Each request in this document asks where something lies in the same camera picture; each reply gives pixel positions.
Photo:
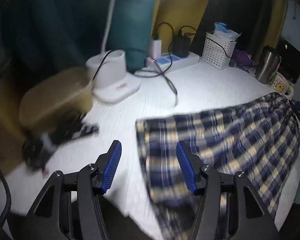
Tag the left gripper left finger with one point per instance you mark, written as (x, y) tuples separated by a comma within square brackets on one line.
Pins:
[(107, 164)]

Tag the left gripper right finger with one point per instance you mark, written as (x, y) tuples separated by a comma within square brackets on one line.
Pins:
[(190, 165)]

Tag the blue yellow plaid pants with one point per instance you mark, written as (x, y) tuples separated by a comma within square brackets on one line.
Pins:
[(260, 138)]

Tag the tan plastic lidded box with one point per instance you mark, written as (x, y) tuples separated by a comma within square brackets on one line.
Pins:
[(63, 95)]

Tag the white desk lamp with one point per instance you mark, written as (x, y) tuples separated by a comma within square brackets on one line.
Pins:
[(108, 72)]

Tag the white power strip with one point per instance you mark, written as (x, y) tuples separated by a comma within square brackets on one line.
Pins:
[(171, 62)]

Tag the white perforated storage basket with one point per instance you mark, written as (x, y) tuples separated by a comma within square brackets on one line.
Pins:
[(217, 51)]

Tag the purple plush toy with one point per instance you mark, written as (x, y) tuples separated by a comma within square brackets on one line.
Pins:
[(242, 58)]

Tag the cream bear mug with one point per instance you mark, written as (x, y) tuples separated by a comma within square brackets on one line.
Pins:
[(282, 86)]

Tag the black power adapter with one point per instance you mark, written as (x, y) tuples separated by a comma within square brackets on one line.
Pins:
[(181, 46)]

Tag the white phone charger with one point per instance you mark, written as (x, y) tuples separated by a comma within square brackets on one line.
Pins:
[(155, 49)]

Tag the stainless steel tumbler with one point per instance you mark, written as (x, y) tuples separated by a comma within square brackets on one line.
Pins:
[(268, 63)]

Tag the blue tissue pack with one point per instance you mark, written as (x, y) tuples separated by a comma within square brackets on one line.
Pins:
[(223, 32)]

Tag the teal curtain left panel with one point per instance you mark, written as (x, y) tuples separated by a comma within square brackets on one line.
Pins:
[(43, 37)]

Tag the yellow curtain left panel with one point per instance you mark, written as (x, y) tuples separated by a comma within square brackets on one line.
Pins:
[(177, 13)]

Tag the yellow curtain panel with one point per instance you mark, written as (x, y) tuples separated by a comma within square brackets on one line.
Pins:
[(274, 25), (177, 13)]

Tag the yellow curtain right panel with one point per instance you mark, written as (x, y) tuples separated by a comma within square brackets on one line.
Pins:
[(274, 25)]

